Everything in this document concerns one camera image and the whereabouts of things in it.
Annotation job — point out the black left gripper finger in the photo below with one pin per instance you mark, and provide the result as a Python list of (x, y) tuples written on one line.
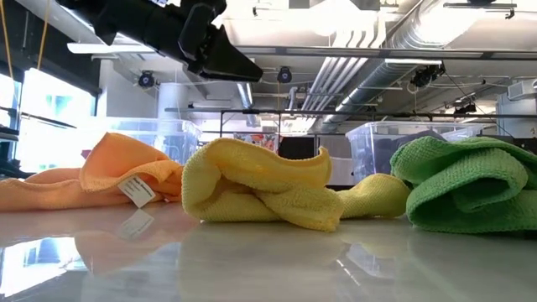
[(230, 63)]

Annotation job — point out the magenta microfiber towel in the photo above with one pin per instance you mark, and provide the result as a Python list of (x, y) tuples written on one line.
[(86, 154)]

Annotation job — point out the floral printed box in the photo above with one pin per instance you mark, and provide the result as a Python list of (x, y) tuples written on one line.
[(262, 142)]

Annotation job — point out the green microfiber towel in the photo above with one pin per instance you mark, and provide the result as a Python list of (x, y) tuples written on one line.
[(461, 168)]

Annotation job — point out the long ceiling beam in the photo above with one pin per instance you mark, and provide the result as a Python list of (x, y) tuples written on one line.
[(335, 51)]

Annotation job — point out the black monitor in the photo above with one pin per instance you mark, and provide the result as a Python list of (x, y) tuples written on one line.
[(295, 147)]

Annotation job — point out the black ceiling camera mount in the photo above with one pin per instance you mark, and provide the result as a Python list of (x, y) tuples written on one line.
[(425, 75)]

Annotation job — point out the clear plastic bin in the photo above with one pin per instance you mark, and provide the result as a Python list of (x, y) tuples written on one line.
[(361, 142), (176, 138)]

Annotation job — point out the yellow microfiber towel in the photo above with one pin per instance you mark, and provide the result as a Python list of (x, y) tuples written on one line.
[(251, 168)]

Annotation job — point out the black ceiling spotlight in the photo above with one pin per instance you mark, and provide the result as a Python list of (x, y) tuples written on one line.
[(465, 108)]

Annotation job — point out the orange microfiber towel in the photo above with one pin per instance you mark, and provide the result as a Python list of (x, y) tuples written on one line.
[(117, 159)]

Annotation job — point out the silver ventilation duct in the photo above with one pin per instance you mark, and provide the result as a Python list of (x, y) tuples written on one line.
[(369, 88)]

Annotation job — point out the black metal rack frame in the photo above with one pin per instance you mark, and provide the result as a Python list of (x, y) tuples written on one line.
[(251, 111)]

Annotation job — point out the white wall unit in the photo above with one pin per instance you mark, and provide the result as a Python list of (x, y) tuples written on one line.
[(522, 89)]

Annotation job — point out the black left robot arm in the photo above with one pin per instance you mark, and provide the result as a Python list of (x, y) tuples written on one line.
[(126, 21)]

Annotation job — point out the black round ceiling device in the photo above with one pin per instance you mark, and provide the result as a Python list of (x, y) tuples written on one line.
[(146, 79), (284, 74)]

